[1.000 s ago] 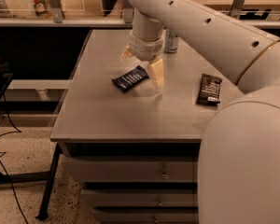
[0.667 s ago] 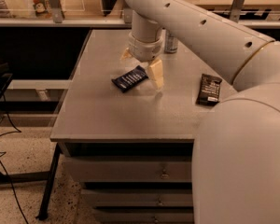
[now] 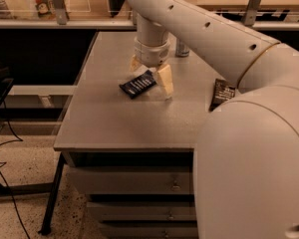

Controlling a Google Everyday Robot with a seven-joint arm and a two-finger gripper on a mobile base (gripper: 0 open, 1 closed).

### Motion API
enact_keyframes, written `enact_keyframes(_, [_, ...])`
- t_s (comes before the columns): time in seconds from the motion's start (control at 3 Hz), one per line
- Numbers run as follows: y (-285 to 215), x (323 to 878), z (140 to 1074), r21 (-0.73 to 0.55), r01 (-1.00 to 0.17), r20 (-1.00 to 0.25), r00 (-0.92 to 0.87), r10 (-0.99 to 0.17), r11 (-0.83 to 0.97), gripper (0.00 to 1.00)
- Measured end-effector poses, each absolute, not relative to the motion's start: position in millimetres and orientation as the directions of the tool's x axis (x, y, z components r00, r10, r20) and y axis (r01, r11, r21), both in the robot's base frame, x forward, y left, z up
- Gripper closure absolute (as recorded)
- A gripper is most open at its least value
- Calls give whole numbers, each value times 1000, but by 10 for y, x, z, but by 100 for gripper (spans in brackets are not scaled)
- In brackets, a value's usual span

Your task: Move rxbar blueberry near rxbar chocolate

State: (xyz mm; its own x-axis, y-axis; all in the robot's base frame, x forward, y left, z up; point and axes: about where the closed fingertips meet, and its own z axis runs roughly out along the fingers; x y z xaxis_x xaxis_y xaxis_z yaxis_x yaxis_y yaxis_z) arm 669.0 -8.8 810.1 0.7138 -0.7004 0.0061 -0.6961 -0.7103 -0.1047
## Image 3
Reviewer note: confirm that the blue rxbar blueberry wrapper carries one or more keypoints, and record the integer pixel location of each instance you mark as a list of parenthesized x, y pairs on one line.
[(138, 85)]

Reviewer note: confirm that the left grey metal bracket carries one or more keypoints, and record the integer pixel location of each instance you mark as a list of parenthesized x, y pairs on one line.
[(61, 12)]

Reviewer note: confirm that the grey drawer cabinet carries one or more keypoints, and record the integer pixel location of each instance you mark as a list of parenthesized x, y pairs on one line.
[(104, 127)]

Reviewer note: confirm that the right grey metal bracket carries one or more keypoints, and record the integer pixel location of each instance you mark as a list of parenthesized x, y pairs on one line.
[(250, 14)]

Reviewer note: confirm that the silver blue drink can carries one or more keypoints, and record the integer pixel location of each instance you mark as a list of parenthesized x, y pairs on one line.
[(181, 50)]

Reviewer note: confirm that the black rxbar chocolate wrapper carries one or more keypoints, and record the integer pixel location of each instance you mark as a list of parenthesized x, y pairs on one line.
[(222, 92)]

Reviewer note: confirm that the middle grey drawer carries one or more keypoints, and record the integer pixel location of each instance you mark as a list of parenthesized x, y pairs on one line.
[(142, 211)]

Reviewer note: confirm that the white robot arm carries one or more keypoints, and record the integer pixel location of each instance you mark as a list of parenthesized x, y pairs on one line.
[(246, 160)]

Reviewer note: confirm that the black desk leg frame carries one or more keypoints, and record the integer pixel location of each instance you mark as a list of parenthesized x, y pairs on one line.
[(52, 188)]

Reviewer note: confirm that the top grey drawer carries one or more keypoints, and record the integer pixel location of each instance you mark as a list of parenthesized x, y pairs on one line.
[(132, 180)]

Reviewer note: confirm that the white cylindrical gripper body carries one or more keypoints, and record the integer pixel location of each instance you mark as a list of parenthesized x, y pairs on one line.
[(151, 55)]

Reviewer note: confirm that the grey drawer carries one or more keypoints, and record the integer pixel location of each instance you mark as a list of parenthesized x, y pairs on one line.
[(132, 180), (149, 230), (142, 211)]

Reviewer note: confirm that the bottom grey drawer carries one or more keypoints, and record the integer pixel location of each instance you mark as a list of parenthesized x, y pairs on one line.
[(149, 230)]

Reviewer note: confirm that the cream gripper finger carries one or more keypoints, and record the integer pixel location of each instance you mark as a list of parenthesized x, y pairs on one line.
[(135, 63), (163, 78)]

